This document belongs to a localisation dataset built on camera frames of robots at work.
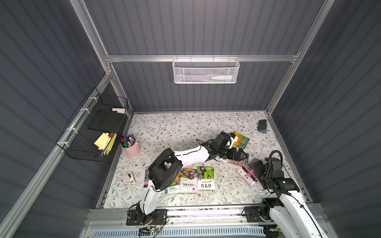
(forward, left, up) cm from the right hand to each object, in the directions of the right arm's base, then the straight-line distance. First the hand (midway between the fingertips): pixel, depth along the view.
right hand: (255, 170), depth 82 cm
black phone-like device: (+36, -15, -5) cm, 39 cm away
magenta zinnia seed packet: (0, +3, -6) cm, 7 cm away
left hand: (+4, +8, +7) cm, 12 cm away
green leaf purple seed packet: (-2, +28, -7) cm, 29 cm away
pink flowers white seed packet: (+8, +5, -7) cm, 11 cm away
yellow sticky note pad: (+4, +78, +23) cm, 81 cm away
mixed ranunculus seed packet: (-8, +46, -6) cm, 47 cm away
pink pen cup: (+13, +74, -2) cm, 75 cm away
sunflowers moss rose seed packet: (-4, +38, -6) cm, 39 cm away
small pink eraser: (-3, +74, -5) cm, 75 cm away
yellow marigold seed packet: (+24, +1, -6) cm, 24 cm away
